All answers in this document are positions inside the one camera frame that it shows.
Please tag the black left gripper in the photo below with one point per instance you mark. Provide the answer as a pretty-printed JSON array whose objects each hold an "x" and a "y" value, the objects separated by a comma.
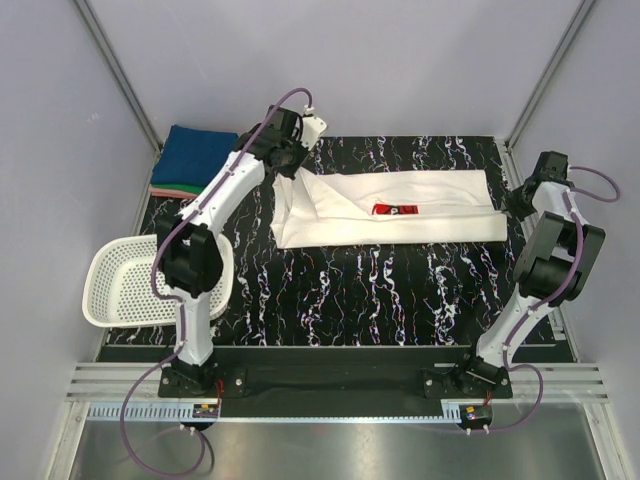
[{"x": 288, "y": 163}]

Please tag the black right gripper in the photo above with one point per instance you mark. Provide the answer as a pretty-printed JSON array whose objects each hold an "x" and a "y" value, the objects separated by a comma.
[{"x": 516, "y": 201}]

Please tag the white Coca-Cola print t-shirt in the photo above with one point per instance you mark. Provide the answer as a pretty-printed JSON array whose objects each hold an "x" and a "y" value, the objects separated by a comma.
[{"x": 407, "y": 207}]

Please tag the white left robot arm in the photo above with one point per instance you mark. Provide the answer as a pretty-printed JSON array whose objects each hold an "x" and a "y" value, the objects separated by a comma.
[{"x": 189, "y": 257}]

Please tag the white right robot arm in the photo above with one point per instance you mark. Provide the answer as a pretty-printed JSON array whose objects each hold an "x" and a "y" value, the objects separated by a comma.
[{"x": 553, "y": 269}]

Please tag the folded blue t-shirt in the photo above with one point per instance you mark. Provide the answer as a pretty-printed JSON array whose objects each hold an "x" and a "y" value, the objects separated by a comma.
[{"x": 192, "y": 157}]

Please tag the folded green t-shirt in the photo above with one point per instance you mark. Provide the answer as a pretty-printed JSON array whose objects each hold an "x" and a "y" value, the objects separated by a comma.
[{"x": 183, "y": 190}]

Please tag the folded pink t-shirt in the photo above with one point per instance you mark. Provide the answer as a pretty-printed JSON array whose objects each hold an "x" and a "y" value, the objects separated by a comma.
[{"x": 162, "y": 192}]

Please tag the white perforated plastic basket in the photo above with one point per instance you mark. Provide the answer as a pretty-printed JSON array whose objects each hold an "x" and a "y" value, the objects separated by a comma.
[{"x": 117, "y": 291}]

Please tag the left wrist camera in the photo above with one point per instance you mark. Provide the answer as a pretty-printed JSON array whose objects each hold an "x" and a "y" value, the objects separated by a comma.
[{"x": 300, "y": 125}]

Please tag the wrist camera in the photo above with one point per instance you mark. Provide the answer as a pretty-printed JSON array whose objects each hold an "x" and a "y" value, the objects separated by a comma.
[
  {"x": 553, "y": 167},
  {"x": 300, "y": 125}
]

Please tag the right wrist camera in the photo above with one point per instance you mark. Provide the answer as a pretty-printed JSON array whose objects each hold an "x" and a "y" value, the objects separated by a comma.
[{"x": 553, "y": 167}]

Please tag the right aluminium frame post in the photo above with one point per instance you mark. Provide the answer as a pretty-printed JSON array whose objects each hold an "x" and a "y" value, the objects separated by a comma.
[{"x": 569, "y": 37}]

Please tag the aluminium frame post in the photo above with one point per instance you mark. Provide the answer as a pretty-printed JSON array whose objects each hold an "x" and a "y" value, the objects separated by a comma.
[
  {"x": 96, "y": 31},
  {"x": 569, "y": 37}
]

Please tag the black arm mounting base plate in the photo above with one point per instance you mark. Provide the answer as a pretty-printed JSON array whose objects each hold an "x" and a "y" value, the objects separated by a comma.
[{"x": 429, "y": 371}]

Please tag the left aluminium frame post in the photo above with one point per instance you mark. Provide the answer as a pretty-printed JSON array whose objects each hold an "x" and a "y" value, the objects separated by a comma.
[{"x": 96, "y": 31}]

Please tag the white slotted cable duct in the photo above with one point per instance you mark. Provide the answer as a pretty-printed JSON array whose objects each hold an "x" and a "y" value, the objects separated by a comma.
[{"x": 153, "y": 411}]

